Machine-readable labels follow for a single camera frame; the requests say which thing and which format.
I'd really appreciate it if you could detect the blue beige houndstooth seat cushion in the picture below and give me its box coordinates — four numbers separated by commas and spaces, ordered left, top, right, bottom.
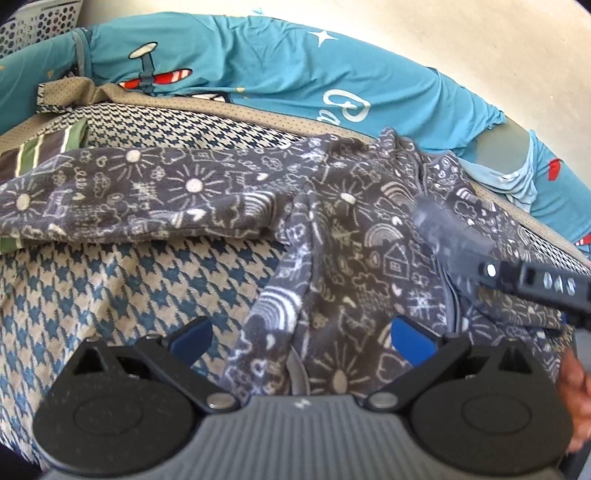
0, 76, 591, 462

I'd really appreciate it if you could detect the green brown striped folded garment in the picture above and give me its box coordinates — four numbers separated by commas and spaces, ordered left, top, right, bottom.
0, 117, 91, 253

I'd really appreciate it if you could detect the white perforated laundry basket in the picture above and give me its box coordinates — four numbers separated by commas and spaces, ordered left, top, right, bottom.
0, 0, 85, 59

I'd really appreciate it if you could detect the person's right hand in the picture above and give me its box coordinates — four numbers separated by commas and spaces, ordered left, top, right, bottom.
556, 348, 591, 456

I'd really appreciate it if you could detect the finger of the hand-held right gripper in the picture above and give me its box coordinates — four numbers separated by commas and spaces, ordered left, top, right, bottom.
412, 196, 498, 288

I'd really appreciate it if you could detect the blue airplane print sofa cover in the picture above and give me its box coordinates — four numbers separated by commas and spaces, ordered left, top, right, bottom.
0, 9, 591, 251

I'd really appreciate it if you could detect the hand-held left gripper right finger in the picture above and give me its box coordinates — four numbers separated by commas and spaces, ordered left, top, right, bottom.
367, 316, 541, 413

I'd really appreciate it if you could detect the grey doodle print fleece garment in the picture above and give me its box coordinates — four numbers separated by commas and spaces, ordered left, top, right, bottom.
0, 129, 567, 398

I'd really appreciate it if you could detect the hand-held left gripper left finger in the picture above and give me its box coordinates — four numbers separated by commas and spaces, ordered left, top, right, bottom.
65, 318, 238, 413

